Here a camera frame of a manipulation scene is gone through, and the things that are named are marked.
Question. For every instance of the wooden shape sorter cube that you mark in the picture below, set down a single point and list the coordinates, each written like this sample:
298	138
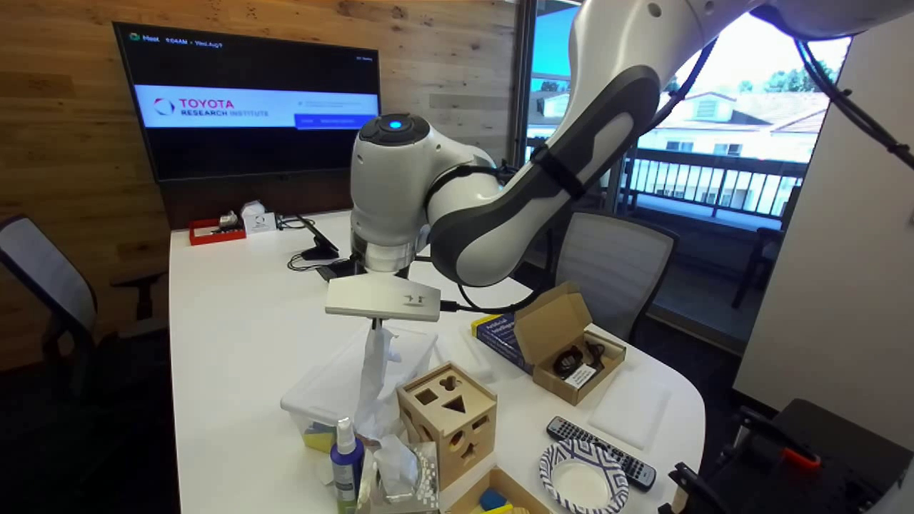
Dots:
448	419

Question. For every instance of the balcony railing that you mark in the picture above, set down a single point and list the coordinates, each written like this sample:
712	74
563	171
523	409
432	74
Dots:
725	182

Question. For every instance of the blue spray bottle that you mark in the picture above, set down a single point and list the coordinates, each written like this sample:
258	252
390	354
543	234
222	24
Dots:
346	468

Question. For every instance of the white partition panel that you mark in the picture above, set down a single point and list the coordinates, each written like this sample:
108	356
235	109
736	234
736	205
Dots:
839	286

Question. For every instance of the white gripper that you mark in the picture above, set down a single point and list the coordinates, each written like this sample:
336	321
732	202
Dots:
381	298

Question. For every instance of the open cardboard box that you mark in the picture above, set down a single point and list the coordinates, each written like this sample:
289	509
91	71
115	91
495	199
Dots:
559	331

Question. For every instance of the dark blue patterned book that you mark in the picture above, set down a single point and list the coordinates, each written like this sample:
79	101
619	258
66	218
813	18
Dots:
502	344

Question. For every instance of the black robot stand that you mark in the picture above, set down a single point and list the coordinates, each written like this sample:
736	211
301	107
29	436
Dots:
847	468

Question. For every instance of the grey mesh office chair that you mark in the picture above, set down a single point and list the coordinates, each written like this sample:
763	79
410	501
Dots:
48	275
615	266

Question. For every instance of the white labelled adapter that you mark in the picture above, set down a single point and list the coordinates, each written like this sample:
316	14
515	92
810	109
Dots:
582	379

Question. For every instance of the yellow sponge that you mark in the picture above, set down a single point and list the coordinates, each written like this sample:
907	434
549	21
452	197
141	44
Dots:
318	439

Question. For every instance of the blue white patterned paper bowl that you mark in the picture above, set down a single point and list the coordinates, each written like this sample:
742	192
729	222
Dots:
582	481

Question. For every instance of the small black box device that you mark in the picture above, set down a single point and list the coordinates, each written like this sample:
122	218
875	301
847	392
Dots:
336	269

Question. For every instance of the clear plastic lidded container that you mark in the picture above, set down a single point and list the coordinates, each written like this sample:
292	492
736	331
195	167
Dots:
323	388

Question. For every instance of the small white device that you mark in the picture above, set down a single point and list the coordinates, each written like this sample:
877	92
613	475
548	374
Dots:
258	218

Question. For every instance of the blue wooden block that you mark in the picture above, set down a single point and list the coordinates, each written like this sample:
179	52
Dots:
493	498

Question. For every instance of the open wooden tray box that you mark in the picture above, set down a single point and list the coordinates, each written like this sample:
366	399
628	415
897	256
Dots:
519	491

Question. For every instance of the small red box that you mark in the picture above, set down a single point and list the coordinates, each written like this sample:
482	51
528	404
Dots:
216	234

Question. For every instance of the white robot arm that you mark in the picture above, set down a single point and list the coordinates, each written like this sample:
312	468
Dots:
495	218

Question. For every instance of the black remote control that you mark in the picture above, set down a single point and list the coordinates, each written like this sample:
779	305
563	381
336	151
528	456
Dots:
600	454

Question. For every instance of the black tablet on stand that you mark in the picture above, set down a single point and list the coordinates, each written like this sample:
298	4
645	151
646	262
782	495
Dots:
318	238

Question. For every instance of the wall mounted tv screen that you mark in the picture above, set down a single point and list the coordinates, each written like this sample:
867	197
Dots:
246	104

